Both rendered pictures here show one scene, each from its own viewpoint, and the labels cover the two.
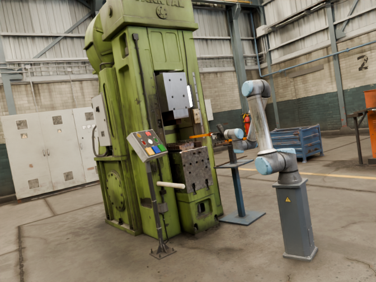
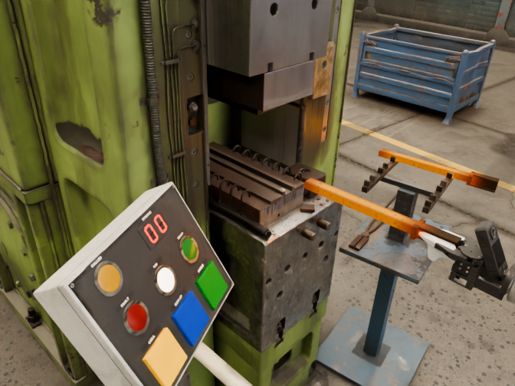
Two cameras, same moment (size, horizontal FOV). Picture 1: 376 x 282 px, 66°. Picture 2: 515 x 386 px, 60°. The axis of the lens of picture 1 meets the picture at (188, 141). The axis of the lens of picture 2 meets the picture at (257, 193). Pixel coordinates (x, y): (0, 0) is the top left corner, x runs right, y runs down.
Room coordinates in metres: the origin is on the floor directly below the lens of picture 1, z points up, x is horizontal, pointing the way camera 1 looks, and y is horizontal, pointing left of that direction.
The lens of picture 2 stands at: (2.03, 0.30, 1.66)
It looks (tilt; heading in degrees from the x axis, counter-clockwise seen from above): 31 degrees down; 350
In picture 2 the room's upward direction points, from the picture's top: 2 degrees clockwise
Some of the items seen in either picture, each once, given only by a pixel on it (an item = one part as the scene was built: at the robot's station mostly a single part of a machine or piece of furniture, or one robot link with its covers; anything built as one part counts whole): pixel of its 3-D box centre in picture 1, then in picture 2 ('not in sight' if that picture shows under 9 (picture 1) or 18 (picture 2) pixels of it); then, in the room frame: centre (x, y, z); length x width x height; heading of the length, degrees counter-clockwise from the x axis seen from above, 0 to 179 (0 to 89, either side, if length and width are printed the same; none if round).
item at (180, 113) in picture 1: (170, 116); (233, 67); (3.30, 0.15, 1.32); 0.42 x 0.20 x 0.10; 37
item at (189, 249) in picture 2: not in sight; (189, 249); (2.78, 0.30, 1.09); 0.05 x 0.03 x 0.04; 127
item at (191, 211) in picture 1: (189, 206); (241, 326); (3.34, 0.11, 0.23); 0.55 x 0.37 x 0.47; 37
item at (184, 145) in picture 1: (175, 146); (233, 179); (3.30, 0.15, 0.96); 0.42 x 0.20 x 0.09; 37
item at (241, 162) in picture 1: (234, 163); (397, 238); (3.32, -0.48, 0.65); 0.40 x 0.30 x 0.02; 135
